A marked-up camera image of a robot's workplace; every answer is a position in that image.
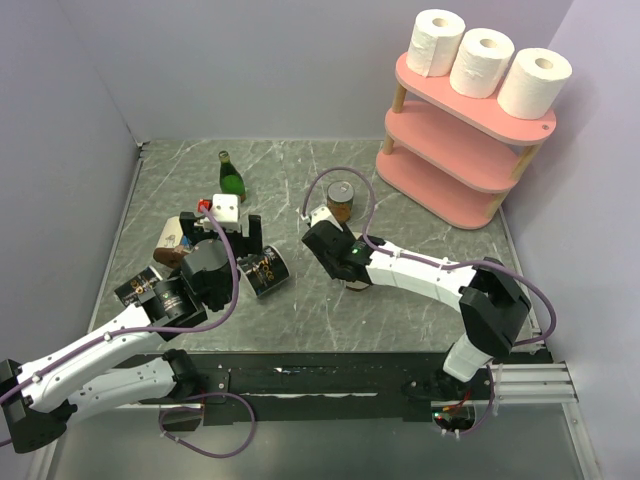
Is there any cream paper roll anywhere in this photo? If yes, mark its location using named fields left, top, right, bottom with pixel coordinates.
left=345, top=232, right=373, bottom=291

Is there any green glass bottle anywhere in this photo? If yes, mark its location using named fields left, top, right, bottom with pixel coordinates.
left=218, top=150, right=246, bottom=203

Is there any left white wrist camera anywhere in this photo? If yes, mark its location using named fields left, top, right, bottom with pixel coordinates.
left=198, top=193, right=241, bottom=232

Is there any white paper towel roll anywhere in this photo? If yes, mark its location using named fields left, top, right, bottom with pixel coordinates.
left=449, top=28, right=515, bottom=99
left=406, top=9, right=466, bottom=77
left=497, top=48, right=573, bottom=120

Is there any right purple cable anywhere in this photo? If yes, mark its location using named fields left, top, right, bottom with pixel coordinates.
left=301, top=167, right=557, bottom=441

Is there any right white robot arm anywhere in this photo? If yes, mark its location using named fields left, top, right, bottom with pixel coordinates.
left=302, top=220, right=531, bottom=399

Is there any brown glass jar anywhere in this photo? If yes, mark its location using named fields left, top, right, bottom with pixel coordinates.
left=326, top=181, right=355, bottom=223

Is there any black paper roll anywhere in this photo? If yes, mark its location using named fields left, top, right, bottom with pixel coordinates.
left=114, top=266, right=162, bottom=307
left=237, top=245, right=290, bottom=298

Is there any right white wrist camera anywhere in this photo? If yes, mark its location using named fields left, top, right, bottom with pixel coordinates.
left=301, top=205, right=343, bottom=231

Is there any purple cable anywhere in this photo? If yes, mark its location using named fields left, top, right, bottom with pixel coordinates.
left=0, top=207, right=256, bottom=455
left=301, top=167, right=557, bottom=441

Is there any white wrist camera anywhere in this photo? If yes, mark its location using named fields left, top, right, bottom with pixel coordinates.
left=301, top=205, right=343, bottom=231
left=198, top=193, right=241, bottom=232

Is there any pink three-tier shelf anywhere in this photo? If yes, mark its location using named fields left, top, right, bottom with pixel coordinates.
left=376, top=56, right=556, bottom=230

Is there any printed paper roll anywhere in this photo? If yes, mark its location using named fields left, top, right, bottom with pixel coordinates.
left=152, top=216, right=192, bottom=269

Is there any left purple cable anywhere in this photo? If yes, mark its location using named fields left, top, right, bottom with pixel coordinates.
left=0, top=207, right=256, bottom=455

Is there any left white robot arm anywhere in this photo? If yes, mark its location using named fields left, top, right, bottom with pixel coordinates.
left=1, top=206, right=245, bottom=454

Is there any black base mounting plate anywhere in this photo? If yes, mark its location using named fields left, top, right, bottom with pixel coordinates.
left=176, top=352, right=494, bottom=426

